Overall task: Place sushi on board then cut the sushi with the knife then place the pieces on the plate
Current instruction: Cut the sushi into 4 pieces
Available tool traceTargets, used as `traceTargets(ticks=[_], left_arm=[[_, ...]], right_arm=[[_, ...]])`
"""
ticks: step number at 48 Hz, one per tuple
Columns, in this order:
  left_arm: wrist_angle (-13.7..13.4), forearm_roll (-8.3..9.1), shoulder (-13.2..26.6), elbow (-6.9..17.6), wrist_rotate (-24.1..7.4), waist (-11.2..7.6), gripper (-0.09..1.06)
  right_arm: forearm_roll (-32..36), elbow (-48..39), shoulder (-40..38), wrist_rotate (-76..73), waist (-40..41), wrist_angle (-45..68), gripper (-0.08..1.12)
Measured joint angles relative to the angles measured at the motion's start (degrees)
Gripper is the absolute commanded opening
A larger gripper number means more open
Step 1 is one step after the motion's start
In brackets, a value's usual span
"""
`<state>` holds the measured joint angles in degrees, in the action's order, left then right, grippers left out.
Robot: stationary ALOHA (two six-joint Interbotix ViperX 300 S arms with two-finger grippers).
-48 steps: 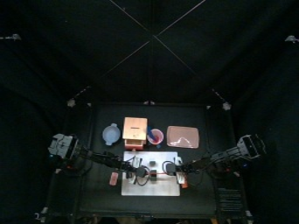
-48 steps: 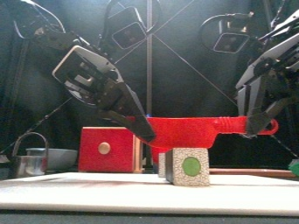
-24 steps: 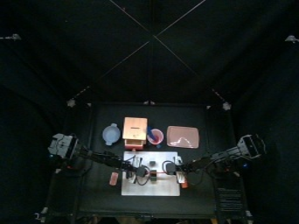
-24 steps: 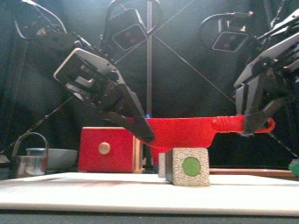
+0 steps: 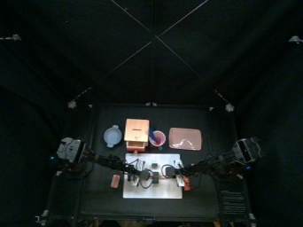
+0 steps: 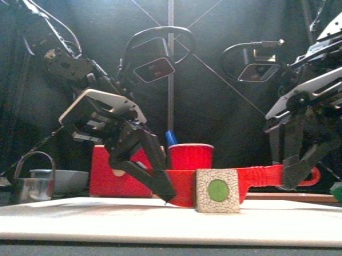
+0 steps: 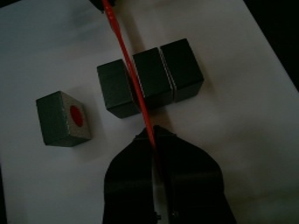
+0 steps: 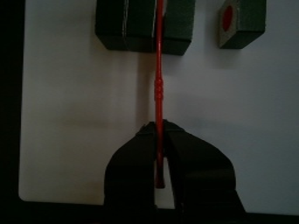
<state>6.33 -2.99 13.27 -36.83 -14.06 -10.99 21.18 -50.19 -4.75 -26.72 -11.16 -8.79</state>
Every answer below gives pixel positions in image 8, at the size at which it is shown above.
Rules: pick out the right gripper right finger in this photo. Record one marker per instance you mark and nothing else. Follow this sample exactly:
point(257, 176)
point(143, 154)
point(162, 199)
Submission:
point(202, 186)

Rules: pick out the sushi piece with red centre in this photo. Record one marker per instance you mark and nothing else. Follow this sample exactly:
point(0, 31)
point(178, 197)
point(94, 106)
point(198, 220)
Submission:
point(245, 23)

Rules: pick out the red plastic toy knife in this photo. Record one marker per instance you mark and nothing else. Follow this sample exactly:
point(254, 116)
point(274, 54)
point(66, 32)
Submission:
point(159, 87)

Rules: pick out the white cutting board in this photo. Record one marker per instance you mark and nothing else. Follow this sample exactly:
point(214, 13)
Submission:
point(78, 116)

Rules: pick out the nori-wrapped sushi piece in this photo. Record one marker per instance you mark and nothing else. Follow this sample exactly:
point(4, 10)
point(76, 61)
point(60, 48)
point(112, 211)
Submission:
point(179, 26)
point(140, 26)

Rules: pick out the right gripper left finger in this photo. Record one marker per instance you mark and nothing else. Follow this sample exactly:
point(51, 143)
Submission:
point(130, 180)

